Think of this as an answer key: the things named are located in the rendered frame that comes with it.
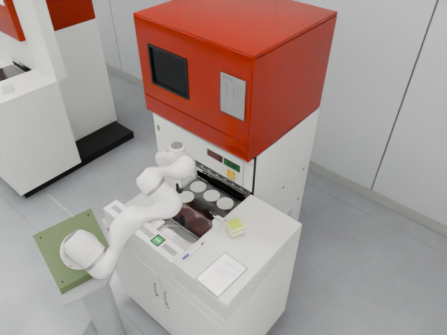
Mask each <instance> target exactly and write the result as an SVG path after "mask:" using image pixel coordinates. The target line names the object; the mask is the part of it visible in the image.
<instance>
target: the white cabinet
mask: <svg viewBox="0 0 447 335"><path fill-rule="evenodd" d="M298 244H299V242H298V243H297V244H296V245H295V246H294V247H293V248H292V249H291V250H290V251H289V252H288V254H287V255H286V256H285V257H284V258H283V259H282V261H281V262H280V263H279V264H278V265H277V266H276V267H275V268H274V269H273V270H272V271H271V273H270V274H269V275H268V276H267V277H266V278H265V280H264V281H263V282H262V283H261V284H260V285H259V286H258V287H257V288H256V289H255V290H254V292H253V293H252V294H251V295H250V296H249V297H248V298H247V300H246V301H245V302H244V303H243V304H242V305H241V306H240V307H239V308H238V309H237V310H236V312H235V313H234V314H233V315H232V316H231V317H230V319H229V320H228V321H225V320H224V319H223V318H222V317H220V316H219V315H218V314H216V313H215V312H214V311H213V310H212V309H211V308H209V307H208V306H207V305H205V304H204V303H203V302H202V301H201V300H200V299H198V298H197V297H196V296H194V295H193V294H192V293H191V292H190V291H188V290H187V289H186V288H185V287H183V286H182V285H181V284H180V283H179V282H178V281H176V280H175V279H173V278H171V277H170V276H169V275H167V274H166V273H165V272H164V271H163V270H162V269H160V268H159V267H158V266H157V265H155V264H154V263H153V262H152V261H151V260H150V259H148V258H147V257H145V256H144V255H143V254H142V253H141V252H140V251H138V250H137V249H136V248H135V247H133V246H132V245H131V244H130V243H129V242H128V241H127V242H126V243H125V245H124V246H123V248H122V251H121V253H120V256H119V259H118V264H117V266H116V270H117V272H118V276H119V279H120V283H121V285H122V289H123V291H124V292H125V293H126V294H127V295H128V296H130V297H131V298H132V299H133V300H134V301H135V302H136V303H137V304H139V305H140V306H141V307H142V308H143V309H144V310H145V311H146V312H147V313H148V314H149V315H150V316H151V317H152V318H153V319H154V320H156V321H157V322H158V323H159V324H160V325H161V326H162V327H163V328H164V329H166V330H167V331H168V332H169V333H170V334H171V335H266V333H267V332H268V331H269V329H270V328H271V327H272V326H273V325H274V323H275V322H276V321H277V319H278V318H279V317H280V316H281V315H282V313H283V312H284V310H285V305H286V302H287V296H288V292H289V286H290V282H291V277H292V273H293V267H294V263H295V257H296V254H297V248H298Z"/></svg>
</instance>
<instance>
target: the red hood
mask: <svg viewBox="0 0 447 335"><path fill-rule="evenodd" d="M133 15H134V25H135V30H136V38H137V43H138V52H139V57H140V66H141V71H142V80H143V85H144V93H145V99H146V107H147V109H148V110H150V111H152V112H153V113H155V114H157V115H159V116H161V117H163V118H165V119H167V120H169V121H171V122H173V123H174V124H176V125H178V126H180V127H182V128H183V129H185V130H187V131H189V132H191V133H193V134H195V135H197V136H199V137H201V138H203V139H204V140H206V141H208V142H210V143H212V144H214V145H215V146H217V147H219V148H221V149H223V150H225V151H227V152H229V153H231V154H233V155H234V156H236V157H238V158H240V159H242V160H244V161H245V162H247V163H248V162H250V161H251V160H252V159H253V158H255V157H256V156H257V155H259V154H260V153H261V152H262V151H263V150H265V149H266V148H268V147H269V146H270V145H271V144H272V143H274V142H275V141H276V140H278V139H279V138H280V137H282V136H283V135H284V134H285V133H287V132H288V131H290V129H292V128H293V127H294V126H296V125H297V124H298V123H300V121H302V120H303V119H304V118H306V117H307V116H308V115H310V114H311V113H312V112H313V111H315V110H316V109H318V107H320V103H321V97H322V93H323V87H324V82H325V76H326V72H327V66H328V61H329V55H330V52H331V45H332V41H333V35H334V31H335V25H336V20H337V11H333V10H330V9H325V8H322V7H317V6H314V5H310V4H306V3H302V2H298V1H294V0H171V1H168V2H165V3H161V4H159V5H155V6H153V7H149V8H147V9H143V10H141V11H137V12H135V13H133Z"/></svg>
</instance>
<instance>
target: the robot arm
mask: <svg viewBox="0 0 447 335"><path fill-rule="evenodd" d="M155 161H156V164H157V165H158V166H159V167H148V168H145V169H143V170H142V171H140V172H139V174H138V175H137V176H136V184H137V186H138V187H139V189H140V190H141V191H142V192H143V193H144V194H145V195H146V196H147V197H148V198H149V199H150V200H151V201H152V202H153V203H154V204H153V205H131V206H129V207H127V208H126V209H124V210H123V211H122V212H121V213H120V214H119V215H118V216H117V217H116V218H115V219H114V220H113V222H112V223H111V225H110V228H109V239H110V246H109V248H106V247H105V246H104V245H103V244H102V243H100V242H99V241H98V239H97V238H96V237H95V236H94V235H93V234H92V233H90V232H88V231H85V230H82V229H79V230H76V231H74V232H72V233H71V234H69V235H68V236H66V237H65V239H64V240H63V242H62V243H61V247H60V257H61V260H62V262H63V263H64V264H65V265H66V266H67V267H69V268H71V269H75V270H82V269H84V270H85V271H86V272H87V273H88V274H89V275H91V276H92V277H94V278H96V279H105V278H107V277H109V276H110V275H111V274H112V272H113V271H114V269H115V267H116V264H117V262H118V259H119V256H120V253H121V251H122V248H123V246H124V245H125V243H126V242H127V240H129V238H130V237H131V236H132V235H133V234H134V233H135V232H136V231H137V230H139V228H141V226H143V225H144V224H145V223H147V222H149V221H153V220H159V219H169V218H171V217H174V216H175V215H177V214H178V213H179V212H180V210H181V208H182V198H181V196H180V195H179V193H182V183H183V179H186V178H187V177H189V176H190V175H191V174H192V173H193V172H194V170H195V167H196V163H195V161H194V159H193V158H192V157H191V156H190V155H189V154H187V153H186V152H185V145H184V144H183V143H182V142H172V143H171V144H170V145H169V146H168V150H164V151H159V152H156V155H155ZM164 177H167V178H171V179H172V185H173V187H172V186H171V185H170V184H169V183H168V182H167V181H166V180H165V179H164ZM175 187H176V190H175V189H174V188H175Z"/></svg>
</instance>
